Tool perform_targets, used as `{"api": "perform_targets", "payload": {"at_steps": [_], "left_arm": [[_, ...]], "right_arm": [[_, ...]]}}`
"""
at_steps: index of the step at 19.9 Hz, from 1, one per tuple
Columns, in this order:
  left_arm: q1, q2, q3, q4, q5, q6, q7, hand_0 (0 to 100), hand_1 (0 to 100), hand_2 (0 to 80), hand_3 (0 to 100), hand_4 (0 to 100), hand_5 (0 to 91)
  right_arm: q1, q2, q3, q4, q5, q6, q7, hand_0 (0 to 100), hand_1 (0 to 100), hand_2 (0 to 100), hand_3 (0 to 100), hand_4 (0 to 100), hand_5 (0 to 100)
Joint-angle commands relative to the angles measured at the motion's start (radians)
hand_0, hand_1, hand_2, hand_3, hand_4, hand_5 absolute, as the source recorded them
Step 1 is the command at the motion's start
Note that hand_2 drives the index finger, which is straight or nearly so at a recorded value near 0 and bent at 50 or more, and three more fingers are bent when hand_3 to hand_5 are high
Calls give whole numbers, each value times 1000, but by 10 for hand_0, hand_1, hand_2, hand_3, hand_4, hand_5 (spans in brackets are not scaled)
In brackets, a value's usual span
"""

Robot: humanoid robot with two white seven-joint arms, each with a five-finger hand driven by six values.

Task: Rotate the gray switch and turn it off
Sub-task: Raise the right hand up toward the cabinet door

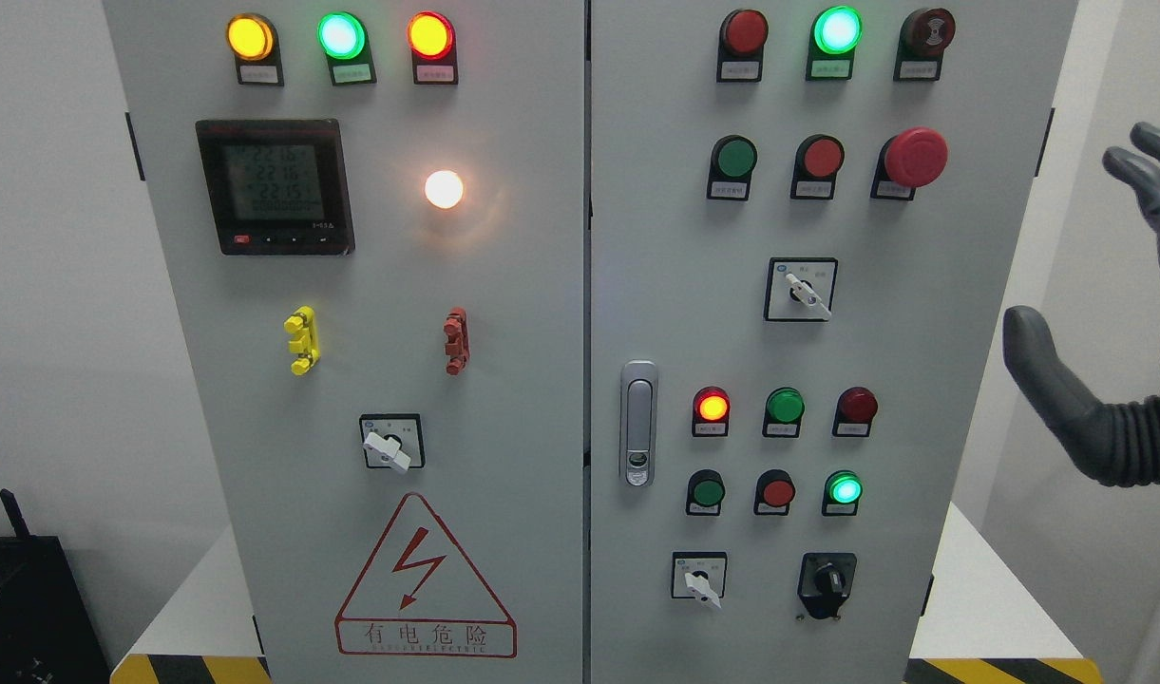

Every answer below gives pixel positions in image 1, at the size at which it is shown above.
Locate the gray robotic hand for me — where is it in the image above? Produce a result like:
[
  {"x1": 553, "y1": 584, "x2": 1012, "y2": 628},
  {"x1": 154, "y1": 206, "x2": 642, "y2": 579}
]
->
[{"x1": 1002, "y1": 122, "x2": 1160, "y2": 486}]

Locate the lit green indicator lower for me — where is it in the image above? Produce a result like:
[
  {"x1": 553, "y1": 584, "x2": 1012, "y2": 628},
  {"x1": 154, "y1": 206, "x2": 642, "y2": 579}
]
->
[{"x1": 820, "y1": 470, "x2": 865, "y2": 517}]

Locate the green indicator middle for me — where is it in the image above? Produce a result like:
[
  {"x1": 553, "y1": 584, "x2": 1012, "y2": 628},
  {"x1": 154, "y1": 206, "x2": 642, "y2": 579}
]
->
[{"x1": 762, "y1": 387, "x2": 806, "y2": 439}]

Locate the red emergency stop button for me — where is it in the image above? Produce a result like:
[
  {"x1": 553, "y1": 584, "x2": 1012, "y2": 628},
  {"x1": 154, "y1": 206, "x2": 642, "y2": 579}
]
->
[{"x1": 870, "y1": 126, "x2": 949, "y2": 201}]

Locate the red push button lower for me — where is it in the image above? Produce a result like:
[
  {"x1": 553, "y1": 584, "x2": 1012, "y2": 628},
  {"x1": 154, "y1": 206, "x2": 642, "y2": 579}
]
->
[{"x1": 753, "y1": 470, "x2": 796, "y2": 516}]

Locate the red push button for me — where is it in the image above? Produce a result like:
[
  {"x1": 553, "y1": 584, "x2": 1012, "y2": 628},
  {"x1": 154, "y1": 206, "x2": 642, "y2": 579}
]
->
[
  {"x1": 753, "y1": 470, "x2": 796, "y2": 516},
  {"x1": 789, "y1": 134, "x2": 846, "y2": 201}
]

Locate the right cabinet door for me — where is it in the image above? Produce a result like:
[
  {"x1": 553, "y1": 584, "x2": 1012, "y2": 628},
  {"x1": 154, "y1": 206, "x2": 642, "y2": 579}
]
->
[{"x1": 589, "y1": 1, "x2": 1076, "y2": 683}]

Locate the cabinet door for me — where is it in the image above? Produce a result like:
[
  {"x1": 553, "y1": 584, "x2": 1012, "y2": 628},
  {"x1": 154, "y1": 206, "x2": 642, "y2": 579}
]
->
[
  {"x1": 106, "y1": 1, "x2": 583, "y2": 683},
  {"x1": 589, "y1": 1, "x2": 1076, "y2": 683}
]

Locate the red push button upper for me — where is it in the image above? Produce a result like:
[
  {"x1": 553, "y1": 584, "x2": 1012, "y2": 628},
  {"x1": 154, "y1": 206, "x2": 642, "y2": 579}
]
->
[{"x1": 789, "y1": 134, "x2": 846, "y2": 201}]

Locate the lit red indicator middle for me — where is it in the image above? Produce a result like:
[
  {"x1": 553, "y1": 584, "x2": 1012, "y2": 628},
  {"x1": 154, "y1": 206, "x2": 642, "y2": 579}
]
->
[{"x1": 693, "y1": 386, "x2": 731, "y2": 437}]

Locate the green push button lower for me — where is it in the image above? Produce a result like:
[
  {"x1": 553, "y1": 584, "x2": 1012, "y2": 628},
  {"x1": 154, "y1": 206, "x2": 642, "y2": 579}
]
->
[{"x1": 686, "y1": 468, "x2": 726, "y2": 516}]

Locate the green push button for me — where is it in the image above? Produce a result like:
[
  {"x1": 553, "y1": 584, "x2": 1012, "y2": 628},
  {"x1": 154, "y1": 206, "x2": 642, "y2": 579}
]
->
[
  {"x1": 686, "y1": 468, "x2": 726, "y2": 516},
  {"x1": 706, "y1": 134, "x2": 757, "y2": 201}
]

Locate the black red buzzer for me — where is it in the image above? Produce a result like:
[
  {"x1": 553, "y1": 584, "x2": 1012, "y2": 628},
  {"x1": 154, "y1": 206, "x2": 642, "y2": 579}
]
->
[{"x1": 893, "y1": 8, "x2": 957, "y2": 82}]

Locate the green push button upper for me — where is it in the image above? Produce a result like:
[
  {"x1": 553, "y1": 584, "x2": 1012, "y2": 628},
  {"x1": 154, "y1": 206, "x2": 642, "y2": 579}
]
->
[{"x1": 706, "y1": 134, "x2": 757, "y2": 201}]

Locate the bright green indicator top right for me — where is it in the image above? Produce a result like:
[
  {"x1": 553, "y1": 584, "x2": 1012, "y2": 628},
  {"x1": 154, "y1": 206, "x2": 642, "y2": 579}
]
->
[{"x1": 805, "y1": 5, "x2": 863, "y2": 82}]

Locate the dark red indicator top right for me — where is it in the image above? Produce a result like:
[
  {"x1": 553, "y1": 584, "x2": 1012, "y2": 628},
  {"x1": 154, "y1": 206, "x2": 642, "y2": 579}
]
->
[{"x1": 715, "y1": 9, "x2": 770, "y2": 83}]

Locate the red terminal clip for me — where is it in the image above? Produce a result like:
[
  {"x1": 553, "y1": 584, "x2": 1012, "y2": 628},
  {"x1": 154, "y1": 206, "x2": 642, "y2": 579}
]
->
[{"x1": 442, "y1": 307, "x2": 470, "y2": 376}]

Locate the red high voltage warning sign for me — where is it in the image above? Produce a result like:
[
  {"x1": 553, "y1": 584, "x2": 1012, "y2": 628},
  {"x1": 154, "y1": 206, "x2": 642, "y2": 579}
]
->
[{"x1": 333, "y1": 492, "x2": 519, "y2": 658}]

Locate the white glowing lamp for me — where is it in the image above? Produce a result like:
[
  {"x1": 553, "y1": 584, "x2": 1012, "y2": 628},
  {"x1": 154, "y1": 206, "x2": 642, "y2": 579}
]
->
[{"x1": 423, "y1": 169, "x2": 466, "y2": 211}]

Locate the left cabinet door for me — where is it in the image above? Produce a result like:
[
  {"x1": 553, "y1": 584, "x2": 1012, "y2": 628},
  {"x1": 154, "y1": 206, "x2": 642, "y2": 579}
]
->
[{"x1": 106, "y1": 1, "x2": 583, "y2": 683}]

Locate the red-orange indicator light top left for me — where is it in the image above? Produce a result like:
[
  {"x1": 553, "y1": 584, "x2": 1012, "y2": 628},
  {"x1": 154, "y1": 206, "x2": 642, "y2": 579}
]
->
[{"x1": 407, "y1": 10, "x2": 459, "y2": 86}]

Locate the yellow terminal clip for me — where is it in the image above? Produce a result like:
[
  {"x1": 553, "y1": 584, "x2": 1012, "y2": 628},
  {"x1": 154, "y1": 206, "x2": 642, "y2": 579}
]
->
[{"x1": 283, "y1": 306, "x2": 322, "y2": 376}]

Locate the green indicator light top left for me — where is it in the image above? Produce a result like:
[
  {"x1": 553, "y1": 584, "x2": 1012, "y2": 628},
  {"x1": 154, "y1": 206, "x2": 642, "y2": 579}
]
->
[{"x1": 317, "y1": 10, "x2": 376, "y2": 86}]

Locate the black digital power meter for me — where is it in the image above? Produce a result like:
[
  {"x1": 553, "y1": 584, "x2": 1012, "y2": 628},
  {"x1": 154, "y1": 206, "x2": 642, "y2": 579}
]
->
[{"x1": 196, "y1": 121, "x2": 355, "y2": 256}]

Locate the yellow indicator light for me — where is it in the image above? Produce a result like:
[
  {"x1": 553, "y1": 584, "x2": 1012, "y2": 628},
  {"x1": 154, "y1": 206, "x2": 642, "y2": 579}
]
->
[{"x1": 226, "y1": 12, "x2": 284, "y2": 86}]

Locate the black box with antenna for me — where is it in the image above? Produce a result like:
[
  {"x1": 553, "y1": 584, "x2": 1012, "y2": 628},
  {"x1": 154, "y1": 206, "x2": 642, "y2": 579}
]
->
[{"x1": 0, "y1": 489, "x2": 110, "y2": 683}]

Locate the black rotary switch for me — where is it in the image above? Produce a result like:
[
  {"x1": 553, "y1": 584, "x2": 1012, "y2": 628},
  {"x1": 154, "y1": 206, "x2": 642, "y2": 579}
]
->
[{"x1": 797, "y1": 553, "x2": 857, "y2": 619}]

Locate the silver door latch handle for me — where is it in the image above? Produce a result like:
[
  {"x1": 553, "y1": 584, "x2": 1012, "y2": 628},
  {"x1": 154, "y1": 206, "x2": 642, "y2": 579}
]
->
[{"x1": 618, "y1": 361, "x2": 658, "y2": 486}]

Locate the left door gray rotary switch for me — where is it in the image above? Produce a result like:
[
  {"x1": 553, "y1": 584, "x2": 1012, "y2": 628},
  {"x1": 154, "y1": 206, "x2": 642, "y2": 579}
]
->
[{"x1": 358, "y1": 414, "x2": 425, "y2": 473}]

